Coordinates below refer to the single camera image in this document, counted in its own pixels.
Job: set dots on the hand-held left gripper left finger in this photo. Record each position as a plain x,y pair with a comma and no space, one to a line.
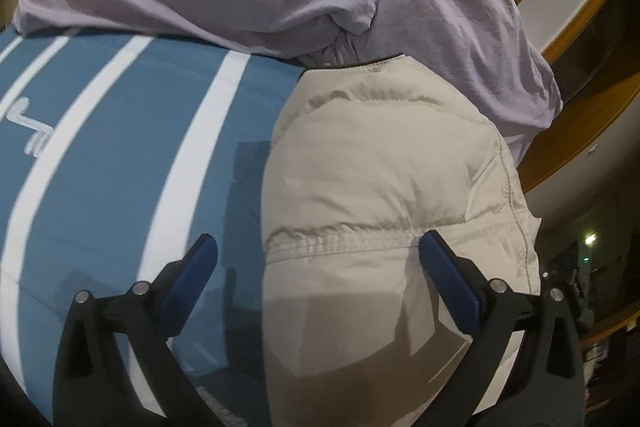
192,278

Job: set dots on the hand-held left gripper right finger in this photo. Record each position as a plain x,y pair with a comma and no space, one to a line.
450,278

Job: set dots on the beige puffer jacket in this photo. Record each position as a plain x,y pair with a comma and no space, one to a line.
390,167

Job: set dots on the blue white striped bed sheet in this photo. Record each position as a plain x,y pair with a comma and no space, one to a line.
110,147

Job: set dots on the small lavender pillow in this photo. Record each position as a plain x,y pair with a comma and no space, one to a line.
465,17

